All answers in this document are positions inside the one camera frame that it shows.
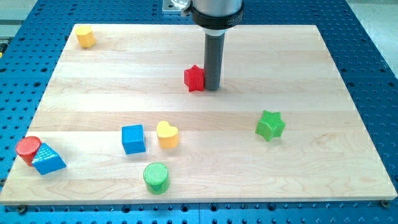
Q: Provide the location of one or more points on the silver metal mounting bracket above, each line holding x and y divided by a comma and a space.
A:
174, 7

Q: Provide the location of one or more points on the red star block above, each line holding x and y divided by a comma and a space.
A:
194, 78

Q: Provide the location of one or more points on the yellow heart block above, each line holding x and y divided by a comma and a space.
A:
167, 135

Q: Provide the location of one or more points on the green cylinder block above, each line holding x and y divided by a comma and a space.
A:
156, 178

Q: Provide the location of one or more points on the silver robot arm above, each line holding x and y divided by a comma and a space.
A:
215, 17

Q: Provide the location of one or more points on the blue triangular prism block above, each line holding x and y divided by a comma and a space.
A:
47, 160

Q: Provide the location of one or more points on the light wooden board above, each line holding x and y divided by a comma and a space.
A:
134, 75

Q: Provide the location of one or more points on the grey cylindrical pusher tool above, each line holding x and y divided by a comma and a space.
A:
213, 58

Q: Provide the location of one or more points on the green star block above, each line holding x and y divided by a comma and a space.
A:
270, 125

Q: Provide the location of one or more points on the yellow hexagon block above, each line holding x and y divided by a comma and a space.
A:
85, 36

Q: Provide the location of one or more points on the red cylinder block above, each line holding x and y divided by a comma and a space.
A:
27, 148

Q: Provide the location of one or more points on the blue cube block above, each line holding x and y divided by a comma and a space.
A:
133, 139

